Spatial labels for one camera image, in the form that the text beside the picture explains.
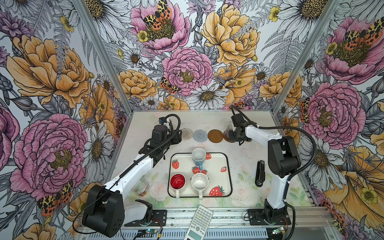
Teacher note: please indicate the black handle tool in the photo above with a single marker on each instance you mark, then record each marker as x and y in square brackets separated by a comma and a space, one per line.
[260, 174]

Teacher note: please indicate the left green circuit board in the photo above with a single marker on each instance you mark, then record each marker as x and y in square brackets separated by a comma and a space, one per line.
[148, 233]

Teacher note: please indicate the blue white mug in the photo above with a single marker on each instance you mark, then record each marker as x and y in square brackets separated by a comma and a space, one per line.
[199, 157]

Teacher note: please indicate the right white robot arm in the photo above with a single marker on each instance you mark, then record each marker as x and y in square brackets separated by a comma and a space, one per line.
[283, 161]

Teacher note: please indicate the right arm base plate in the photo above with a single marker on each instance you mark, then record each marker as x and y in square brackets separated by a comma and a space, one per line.
[258, 217]

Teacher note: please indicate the blue grey fabric coaster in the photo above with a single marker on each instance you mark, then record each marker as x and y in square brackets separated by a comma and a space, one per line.
[200, 136]

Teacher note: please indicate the clear glass jar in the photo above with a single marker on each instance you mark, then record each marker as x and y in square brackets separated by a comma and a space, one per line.
[142, 188]

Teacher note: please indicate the strawberry print serving tray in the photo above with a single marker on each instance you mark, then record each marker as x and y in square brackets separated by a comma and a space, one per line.
[188, 180]

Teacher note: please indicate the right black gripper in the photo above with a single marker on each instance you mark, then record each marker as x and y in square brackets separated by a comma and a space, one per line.
[231, 138]

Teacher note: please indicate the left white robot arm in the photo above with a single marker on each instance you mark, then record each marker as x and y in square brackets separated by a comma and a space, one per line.
[105, 211]

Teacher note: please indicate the white woven round coaster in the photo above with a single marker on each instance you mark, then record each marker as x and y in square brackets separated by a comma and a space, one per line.
[187, 134]

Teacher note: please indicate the white calculator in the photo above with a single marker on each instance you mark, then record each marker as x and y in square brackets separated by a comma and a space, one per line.
[199, 224]

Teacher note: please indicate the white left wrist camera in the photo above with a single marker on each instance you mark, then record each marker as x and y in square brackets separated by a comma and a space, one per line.
[164, 121]

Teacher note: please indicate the brown round wooden coaster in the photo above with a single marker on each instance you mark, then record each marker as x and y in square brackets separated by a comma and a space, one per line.
[226, 138]

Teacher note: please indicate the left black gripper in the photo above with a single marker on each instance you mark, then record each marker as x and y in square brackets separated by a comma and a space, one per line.
[177, 138]

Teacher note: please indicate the green circuit board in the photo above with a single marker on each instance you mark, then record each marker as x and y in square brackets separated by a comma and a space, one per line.
[148, 233]
[280, 230]

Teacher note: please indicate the red mug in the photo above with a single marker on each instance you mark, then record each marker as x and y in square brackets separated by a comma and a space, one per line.
[177, 183]

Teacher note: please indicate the purple white mug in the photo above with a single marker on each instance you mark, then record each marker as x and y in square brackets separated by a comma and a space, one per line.
[230, 129]

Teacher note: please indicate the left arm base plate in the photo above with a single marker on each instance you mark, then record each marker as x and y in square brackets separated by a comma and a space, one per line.
[158, 219]

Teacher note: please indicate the right green circuit board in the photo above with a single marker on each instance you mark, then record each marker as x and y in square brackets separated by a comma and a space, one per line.
[280, 230]

